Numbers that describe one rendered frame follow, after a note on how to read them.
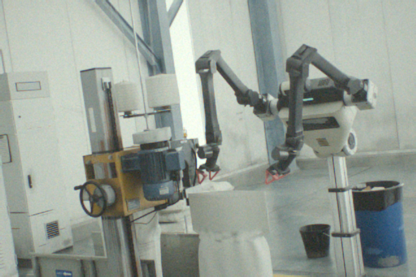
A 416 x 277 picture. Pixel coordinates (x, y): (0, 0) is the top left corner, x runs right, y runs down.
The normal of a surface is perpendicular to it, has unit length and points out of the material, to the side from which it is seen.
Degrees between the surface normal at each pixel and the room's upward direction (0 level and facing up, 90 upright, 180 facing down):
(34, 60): 90
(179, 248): 90
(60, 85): 90
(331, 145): 130
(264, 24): 90
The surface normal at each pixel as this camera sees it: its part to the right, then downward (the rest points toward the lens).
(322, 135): -0.39, 0.73
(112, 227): -0.58, 0.12
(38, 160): 0.80, -0.08
